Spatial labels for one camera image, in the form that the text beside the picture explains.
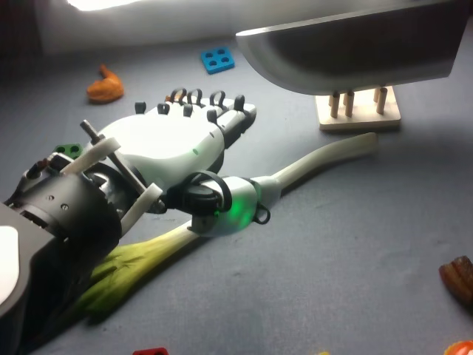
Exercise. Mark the wooden peg board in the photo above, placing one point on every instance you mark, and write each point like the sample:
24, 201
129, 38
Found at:
358, 122

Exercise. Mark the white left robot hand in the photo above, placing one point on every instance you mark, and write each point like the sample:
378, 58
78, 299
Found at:
166, 144

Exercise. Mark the blue four-hole square block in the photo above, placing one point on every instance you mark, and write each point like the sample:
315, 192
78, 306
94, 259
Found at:
218, 61

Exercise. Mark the orange toy tart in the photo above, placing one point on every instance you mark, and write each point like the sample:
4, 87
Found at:
462, 349

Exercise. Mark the orange toy chicken leg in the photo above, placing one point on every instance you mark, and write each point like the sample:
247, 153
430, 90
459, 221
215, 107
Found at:
105, 88

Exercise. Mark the orange curved toy pastry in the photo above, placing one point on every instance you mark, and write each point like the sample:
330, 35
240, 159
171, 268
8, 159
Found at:
179, 97

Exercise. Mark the long leek stalk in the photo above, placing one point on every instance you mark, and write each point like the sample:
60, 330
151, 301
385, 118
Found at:
332, 151

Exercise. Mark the green pentagon block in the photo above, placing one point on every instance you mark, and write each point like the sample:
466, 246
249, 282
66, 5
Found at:
68, 149

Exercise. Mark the red pentagon block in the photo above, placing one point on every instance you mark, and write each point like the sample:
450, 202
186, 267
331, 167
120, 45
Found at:
149, 352

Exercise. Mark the brown toy chocolate piece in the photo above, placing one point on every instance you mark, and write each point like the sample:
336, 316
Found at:
460, 281

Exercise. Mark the grey table cloth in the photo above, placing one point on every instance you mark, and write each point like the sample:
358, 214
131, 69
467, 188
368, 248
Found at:
295, 240

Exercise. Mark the yellow two-hole rectangle block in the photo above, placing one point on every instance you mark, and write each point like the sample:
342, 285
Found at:
319, 353

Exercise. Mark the large steel kitchen knife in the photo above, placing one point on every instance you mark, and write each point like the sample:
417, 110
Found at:
351, 55

